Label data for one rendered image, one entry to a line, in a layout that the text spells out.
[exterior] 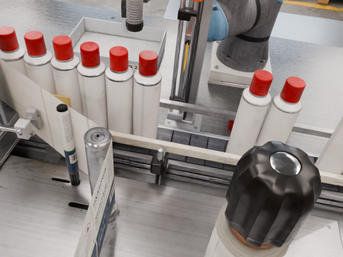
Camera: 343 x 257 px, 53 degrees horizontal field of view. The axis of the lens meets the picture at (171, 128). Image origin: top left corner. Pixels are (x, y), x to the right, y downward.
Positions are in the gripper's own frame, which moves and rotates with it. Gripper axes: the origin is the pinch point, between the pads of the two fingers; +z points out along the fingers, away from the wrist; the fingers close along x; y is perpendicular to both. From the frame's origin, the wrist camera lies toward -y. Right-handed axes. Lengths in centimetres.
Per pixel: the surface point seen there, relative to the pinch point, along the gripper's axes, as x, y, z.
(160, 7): 220, -4, 20
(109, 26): 0.2, -4.8, 0.1
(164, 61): -9.7, 14.1, 6.9
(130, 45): -3.5, 2.7, 4.4
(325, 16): 243, 155, 13
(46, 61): -51, -5, -2
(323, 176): -55, 49, 13
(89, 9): 16.6, -15.8, -1.7
